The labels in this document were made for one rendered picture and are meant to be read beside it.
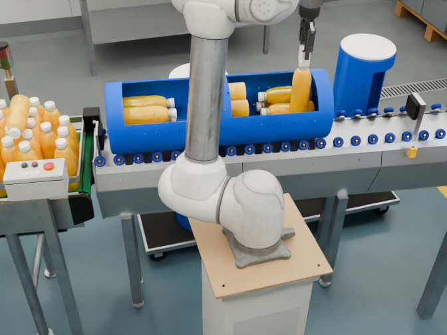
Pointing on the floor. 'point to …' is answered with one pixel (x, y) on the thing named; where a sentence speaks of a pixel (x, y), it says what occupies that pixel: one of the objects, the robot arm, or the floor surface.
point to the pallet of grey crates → (426, 16)
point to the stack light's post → (11, 87)
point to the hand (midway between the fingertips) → (304, 56)
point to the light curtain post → (434, 284)
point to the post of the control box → (44, 209)
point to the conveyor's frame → (58, 204)
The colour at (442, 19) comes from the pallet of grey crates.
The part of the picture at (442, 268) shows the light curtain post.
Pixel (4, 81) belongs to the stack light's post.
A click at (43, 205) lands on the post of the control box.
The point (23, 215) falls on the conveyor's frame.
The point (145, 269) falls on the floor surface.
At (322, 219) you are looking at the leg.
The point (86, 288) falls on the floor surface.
